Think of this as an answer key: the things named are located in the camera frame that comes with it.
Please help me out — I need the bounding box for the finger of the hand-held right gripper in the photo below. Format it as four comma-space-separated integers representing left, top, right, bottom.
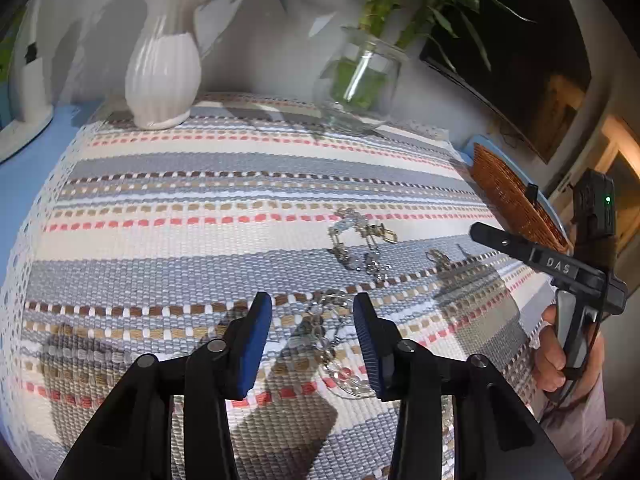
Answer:
469, 221, 541, 262

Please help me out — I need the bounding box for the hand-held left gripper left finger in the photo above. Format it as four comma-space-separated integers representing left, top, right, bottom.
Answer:
54, 291, 274, 480

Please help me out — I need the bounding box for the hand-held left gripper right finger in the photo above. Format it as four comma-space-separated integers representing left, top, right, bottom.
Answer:
352, 292, 576, 480

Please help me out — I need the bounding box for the brown wicker basket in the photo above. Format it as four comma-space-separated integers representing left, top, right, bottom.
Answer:
470, 142, 573, 253

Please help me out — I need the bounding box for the clear bead necklace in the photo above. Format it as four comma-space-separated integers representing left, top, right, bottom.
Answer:
295, 289, 376, 400

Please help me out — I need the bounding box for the person's right forearm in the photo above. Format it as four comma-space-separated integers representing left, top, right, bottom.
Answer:
539, 372, 628, 473

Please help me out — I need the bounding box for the person's right hand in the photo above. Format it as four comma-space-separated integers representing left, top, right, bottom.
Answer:
531, 305, 572, 392

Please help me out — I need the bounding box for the small silver earring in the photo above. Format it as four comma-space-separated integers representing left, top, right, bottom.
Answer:
425, 248, 454, 272

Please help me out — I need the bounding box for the striped woven table mat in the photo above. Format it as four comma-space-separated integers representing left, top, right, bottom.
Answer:
0, 91, 557, 480

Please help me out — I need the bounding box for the black flat screen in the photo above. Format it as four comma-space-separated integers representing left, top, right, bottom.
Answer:
419, 0, 593, 163

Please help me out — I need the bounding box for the clear glass vase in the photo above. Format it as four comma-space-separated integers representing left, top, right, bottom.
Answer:
314, 27, 404, 134

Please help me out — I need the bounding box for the white ribbed ceramic vase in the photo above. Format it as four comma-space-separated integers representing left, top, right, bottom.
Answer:
124, 0, 232, 131

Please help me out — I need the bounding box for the white desk lamp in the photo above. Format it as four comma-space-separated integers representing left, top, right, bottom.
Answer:
0, 5, 55, 163

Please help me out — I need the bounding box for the black cable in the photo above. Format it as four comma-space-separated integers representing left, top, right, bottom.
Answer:
487, 115, 526, 151

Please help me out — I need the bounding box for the crystal bead bracelet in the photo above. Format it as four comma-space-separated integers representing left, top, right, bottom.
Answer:
327, 206, 392, 282

